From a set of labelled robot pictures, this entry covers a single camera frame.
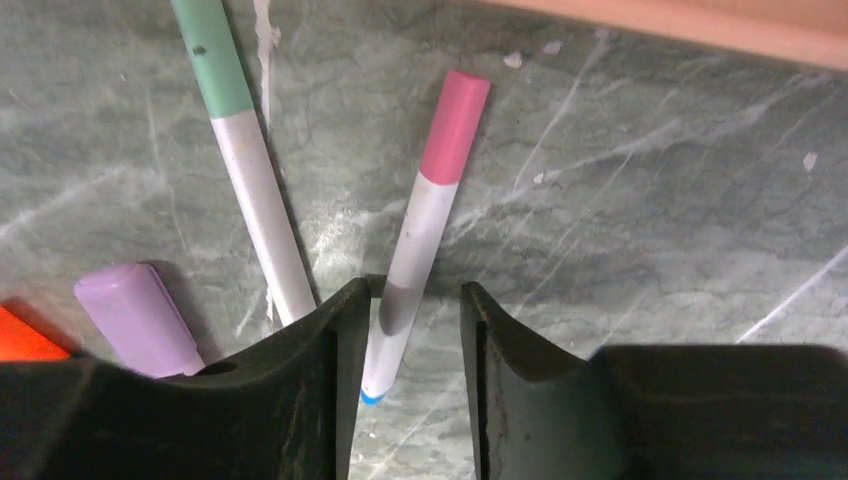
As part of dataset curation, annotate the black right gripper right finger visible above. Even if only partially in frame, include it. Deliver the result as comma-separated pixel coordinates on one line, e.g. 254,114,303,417
460,282,847,479

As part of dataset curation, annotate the orange plastic desk organizer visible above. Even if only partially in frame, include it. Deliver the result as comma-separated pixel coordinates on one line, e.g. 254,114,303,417
496,0,847,72

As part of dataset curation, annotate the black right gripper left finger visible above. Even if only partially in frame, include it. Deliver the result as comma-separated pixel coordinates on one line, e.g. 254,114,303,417
1,278,371,479

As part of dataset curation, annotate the orange black highlighter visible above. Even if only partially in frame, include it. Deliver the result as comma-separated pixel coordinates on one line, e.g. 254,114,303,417
1,307,71,362

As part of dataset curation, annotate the white pen green cap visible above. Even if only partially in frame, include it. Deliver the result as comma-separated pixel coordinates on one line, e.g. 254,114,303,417
171,0,316,326

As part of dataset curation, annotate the pink highlighter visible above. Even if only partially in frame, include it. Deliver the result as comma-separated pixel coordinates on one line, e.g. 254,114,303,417
73,263,205,378

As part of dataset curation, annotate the white pen pink cap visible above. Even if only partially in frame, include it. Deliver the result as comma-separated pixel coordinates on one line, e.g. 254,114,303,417
360,70,491,405

